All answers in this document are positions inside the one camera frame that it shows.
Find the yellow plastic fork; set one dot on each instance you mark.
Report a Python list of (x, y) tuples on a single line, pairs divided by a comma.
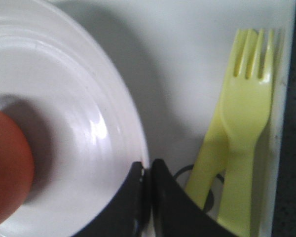
[(245, 105)]

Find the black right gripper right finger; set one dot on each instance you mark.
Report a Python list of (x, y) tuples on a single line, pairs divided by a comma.
[(174, 213)]

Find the beige round plate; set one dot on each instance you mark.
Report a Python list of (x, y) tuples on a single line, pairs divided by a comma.
[(76, 112)]

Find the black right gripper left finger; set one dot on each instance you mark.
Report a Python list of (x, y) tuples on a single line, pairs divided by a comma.
[(127, 214)]

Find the white rectangular tray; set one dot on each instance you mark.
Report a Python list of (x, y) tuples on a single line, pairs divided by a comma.
[(172, 55)]

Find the yellow plastic knife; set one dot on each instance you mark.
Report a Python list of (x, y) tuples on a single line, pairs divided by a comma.
[(211, 160)]

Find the orange fruit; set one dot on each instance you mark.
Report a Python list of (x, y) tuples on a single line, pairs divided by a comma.
[(16, 167)]

